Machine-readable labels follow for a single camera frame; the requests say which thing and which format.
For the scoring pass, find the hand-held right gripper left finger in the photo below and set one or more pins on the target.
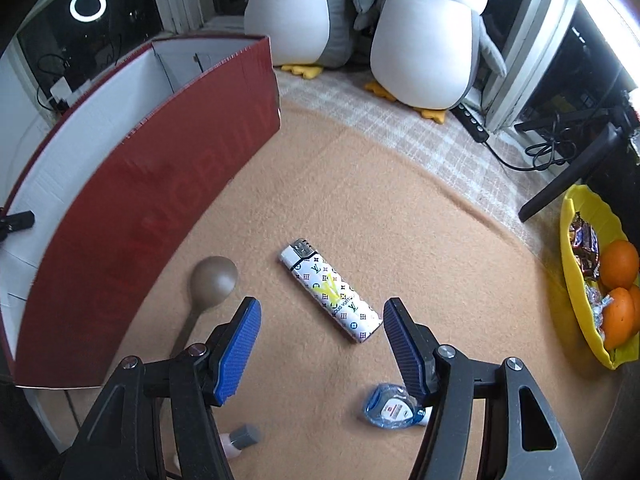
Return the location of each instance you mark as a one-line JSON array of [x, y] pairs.
[[240, 355]]

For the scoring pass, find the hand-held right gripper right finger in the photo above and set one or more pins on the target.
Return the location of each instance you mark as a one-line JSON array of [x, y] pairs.
[[405, 355]]

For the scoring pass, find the white patterned lighter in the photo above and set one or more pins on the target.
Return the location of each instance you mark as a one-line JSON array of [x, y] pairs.
[[330, 292]]

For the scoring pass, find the red cardboard box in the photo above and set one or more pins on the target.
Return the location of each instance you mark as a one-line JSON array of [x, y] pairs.
[[150, 200]]

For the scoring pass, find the small clear sanitizer bottle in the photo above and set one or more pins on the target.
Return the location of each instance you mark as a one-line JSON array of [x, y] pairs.
[[390, 410]]

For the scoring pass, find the grey spoon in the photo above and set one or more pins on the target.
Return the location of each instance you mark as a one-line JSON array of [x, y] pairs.
[[215, 280]]

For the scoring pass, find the small bottle with grey cap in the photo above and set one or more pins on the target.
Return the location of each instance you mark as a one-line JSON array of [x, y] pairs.
[[245, 435]]

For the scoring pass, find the tan blanket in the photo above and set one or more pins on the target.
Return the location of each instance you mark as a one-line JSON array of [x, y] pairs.
[[400, 235]]

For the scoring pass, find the yellow bowl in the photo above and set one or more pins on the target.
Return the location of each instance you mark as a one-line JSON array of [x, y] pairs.
[[567, 260]]

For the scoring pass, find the pile of wrapped candies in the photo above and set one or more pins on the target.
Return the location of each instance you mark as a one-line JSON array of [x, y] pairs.
[[585, 245]]

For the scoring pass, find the orange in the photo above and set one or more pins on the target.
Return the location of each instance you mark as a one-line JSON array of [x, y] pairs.
[[617, 317], [620, 265], [636, 310]]

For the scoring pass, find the white checked blanket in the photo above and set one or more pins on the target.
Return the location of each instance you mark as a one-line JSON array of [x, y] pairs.
[[400, 125]]

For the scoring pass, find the black power strip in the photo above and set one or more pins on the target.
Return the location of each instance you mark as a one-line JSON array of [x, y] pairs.
[[472, 122]]

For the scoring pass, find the penguin plush toy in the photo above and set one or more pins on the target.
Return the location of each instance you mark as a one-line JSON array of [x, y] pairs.
[[425, 45], [290, 10]]

